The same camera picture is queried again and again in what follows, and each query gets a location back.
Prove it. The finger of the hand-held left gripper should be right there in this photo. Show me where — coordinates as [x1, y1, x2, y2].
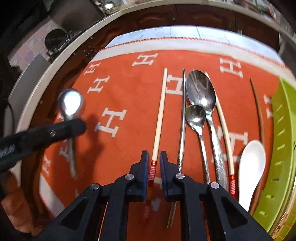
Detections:
[0, 118, 87, 173]

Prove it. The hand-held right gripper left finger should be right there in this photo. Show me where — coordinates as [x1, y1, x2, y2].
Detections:
[32, 151, 149, 241]

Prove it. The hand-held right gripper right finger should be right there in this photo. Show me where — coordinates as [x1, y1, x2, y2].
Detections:
[159, 151, 273, 241]

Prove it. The small steel spoon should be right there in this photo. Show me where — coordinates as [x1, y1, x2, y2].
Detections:
[186, 105, 211, 184]
[58, 88, 84, 179]

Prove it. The light chopstick red striped end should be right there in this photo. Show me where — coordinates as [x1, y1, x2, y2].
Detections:
[205, 72, 237, 200]
[142, 68, 168, 224]

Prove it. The steel chopstick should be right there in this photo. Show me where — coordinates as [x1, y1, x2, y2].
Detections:
[167, 69, 187, 229]

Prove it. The white ceramic spoon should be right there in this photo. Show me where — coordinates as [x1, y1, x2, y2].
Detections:
[238, 140, 267, 212]

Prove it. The large steel spoon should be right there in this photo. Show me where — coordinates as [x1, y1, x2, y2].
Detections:
[186, 70, 230, 193]

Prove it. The dark brown chopstick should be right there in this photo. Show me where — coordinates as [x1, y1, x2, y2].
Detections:
[248, 78, 265, 212]

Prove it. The green plastic utensil tray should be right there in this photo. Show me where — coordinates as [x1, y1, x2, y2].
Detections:
[252, 78, 296, 240]

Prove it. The person's left hand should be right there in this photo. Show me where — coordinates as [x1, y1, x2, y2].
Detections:
[0, 172, 34, 234]

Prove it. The low steel side panel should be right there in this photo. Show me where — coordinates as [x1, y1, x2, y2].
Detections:
[8, 54, 49, 102]

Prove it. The orange patterned blanket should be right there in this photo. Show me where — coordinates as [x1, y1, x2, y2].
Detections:
[38, 37, 292, 241]

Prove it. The round black lid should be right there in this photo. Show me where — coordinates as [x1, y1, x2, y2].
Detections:
[44, 29, 67, 50]

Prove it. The large steel splash panel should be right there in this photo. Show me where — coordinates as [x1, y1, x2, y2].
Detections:
[48, 0, 104, 30]

